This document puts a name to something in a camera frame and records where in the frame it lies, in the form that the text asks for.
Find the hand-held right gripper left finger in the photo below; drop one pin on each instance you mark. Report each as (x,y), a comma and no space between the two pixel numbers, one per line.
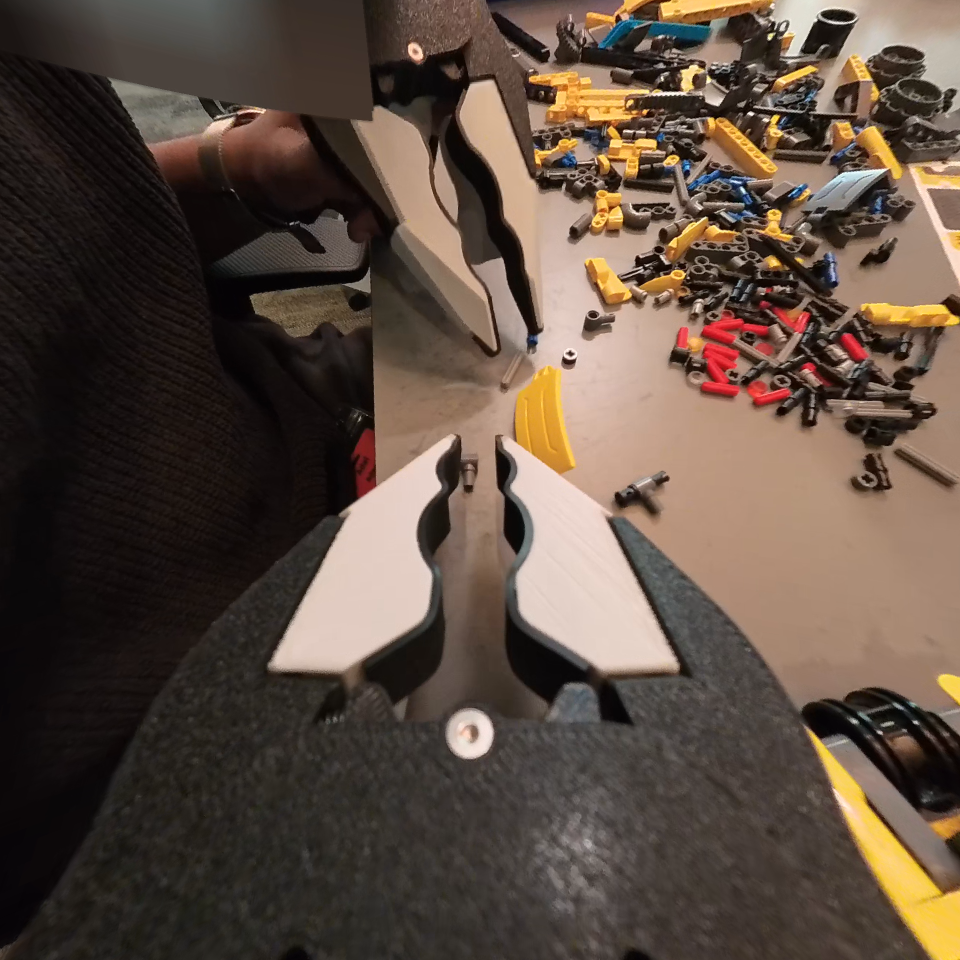
(352,592)

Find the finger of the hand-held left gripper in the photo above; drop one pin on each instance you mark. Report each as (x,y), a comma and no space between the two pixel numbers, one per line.
(510,187)
(442,292)

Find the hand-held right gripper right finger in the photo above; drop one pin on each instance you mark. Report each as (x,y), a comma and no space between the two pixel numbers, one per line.
(592,592)

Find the grey toy pin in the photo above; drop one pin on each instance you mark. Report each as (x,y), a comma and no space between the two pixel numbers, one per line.
(469,474)

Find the yellow toy brick vehicle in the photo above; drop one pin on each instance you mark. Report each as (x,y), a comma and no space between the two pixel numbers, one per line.
(877,739)

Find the person's left hand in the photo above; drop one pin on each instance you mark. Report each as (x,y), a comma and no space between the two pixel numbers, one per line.
(292,172)

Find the short grey toy axle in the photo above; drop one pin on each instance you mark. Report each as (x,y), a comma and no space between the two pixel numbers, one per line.
(511,371)

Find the black T-shaped toy connector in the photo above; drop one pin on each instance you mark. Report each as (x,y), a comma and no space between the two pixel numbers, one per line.
(641,491)

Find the yellow curved toy panel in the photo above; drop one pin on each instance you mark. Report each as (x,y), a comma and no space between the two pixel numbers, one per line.
(544,420)

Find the pile of toy brick parts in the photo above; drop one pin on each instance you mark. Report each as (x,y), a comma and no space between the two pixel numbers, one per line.
(750,225)

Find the metal mesh watch band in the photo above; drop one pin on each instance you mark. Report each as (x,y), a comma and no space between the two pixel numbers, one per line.
(214,146)

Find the black toy cross connector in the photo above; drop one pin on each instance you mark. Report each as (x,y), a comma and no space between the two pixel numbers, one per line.
(870,474)

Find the long grey toy axle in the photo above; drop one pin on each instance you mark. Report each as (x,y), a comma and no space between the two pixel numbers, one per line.
(926,465)

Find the yellow black sticker sheet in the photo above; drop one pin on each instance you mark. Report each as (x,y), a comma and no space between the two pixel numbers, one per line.
(941,210)

